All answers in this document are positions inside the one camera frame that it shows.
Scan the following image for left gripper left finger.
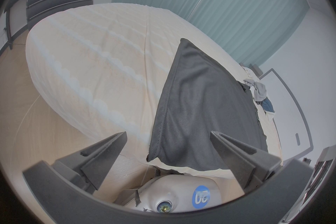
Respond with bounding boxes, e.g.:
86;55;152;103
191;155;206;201
51;131;128;191

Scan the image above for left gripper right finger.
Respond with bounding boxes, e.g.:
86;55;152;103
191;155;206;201
209;131;283;190

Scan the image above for black T-shirt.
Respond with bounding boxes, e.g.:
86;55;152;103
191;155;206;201
146;38;269;172

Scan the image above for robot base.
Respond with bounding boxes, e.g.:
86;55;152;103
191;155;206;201
112;174;224;215

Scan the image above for bed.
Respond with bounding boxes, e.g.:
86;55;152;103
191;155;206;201
25;2;314;179

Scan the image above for dark blue garment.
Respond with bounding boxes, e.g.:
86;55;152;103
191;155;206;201
258;98;275;113

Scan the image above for grey garment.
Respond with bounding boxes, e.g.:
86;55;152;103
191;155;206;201
243;79;268;102

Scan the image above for white printed pillow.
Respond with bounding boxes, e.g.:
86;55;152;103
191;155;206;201
240;65;261;79

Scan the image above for grey bedside table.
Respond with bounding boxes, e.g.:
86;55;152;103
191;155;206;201
239;62;263;77

